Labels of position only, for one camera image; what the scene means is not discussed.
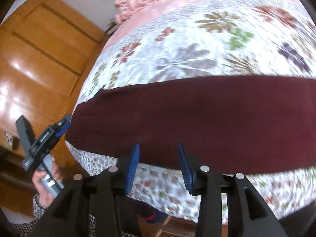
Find dark nightstand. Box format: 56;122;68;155
105;21;119;35

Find floral quilt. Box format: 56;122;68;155
65;0;316;226

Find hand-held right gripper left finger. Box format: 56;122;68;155
32;144;141;237

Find maroon pants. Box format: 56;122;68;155
65;75;316;176

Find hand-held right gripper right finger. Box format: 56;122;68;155
178;143;287;237

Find person's left hand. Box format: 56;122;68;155
33;156;64;206

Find wooden wardrobe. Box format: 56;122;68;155
0;0;109;171

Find person's left forearm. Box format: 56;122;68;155
12;194;97;237

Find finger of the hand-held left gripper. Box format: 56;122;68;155
57;114;73;126
55;123;71;138

